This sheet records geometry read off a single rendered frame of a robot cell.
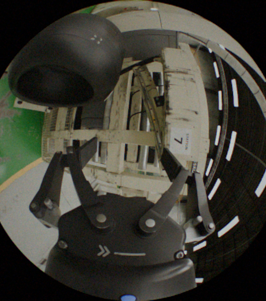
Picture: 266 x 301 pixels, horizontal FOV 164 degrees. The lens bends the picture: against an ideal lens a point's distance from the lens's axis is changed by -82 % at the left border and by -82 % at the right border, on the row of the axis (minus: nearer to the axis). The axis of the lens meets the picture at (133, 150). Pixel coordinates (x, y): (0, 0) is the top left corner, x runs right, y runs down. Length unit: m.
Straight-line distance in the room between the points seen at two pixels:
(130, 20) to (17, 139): 1.64
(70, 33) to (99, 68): 0.16
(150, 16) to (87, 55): 0.39
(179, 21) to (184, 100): 0.45
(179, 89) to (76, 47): 0.37
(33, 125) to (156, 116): 1.60
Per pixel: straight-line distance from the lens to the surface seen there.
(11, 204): 1.88
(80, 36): 0.30
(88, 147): 0.15
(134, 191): 4.67
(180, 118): 0.37
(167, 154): 0.17
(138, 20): 0.59
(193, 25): 0.62
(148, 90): 0.57
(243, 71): 1.11
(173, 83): 0.43
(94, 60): 0.30
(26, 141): 1.65
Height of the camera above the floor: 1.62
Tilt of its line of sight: 15 degrees down
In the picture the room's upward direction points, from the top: 96 degrees clockwise
